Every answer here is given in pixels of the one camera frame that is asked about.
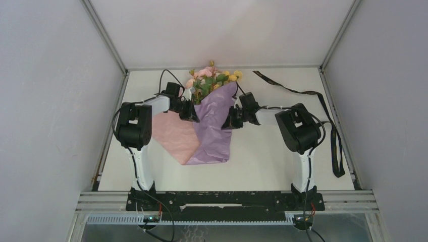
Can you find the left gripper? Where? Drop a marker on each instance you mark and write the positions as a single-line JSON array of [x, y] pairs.
[[191, 115]]

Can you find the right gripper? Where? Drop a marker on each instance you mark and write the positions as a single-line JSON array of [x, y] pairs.
[[231, 122]]

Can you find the pink fake flower stem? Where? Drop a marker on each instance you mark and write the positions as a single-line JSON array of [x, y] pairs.
[[190, 81], [206, 80]]

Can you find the yellow fake flower stem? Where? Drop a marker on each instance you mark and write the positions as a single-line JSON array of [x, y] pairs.
[[237, 75], [222, 78]]

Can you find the pink purple wrapping paper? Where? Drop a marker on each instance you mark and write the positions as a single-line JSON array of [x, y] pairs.
[[204, 142]]

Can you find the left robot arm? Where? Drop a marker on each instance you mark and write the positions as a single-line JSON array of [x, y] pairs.
[[132, 127]]

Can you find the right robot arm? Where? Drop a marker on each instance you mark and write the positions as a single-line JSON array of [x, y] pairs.
[[301, 131]]

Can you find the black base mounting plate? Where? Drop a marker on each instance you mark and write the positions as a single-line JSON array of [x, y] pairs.
[[223, 206]]

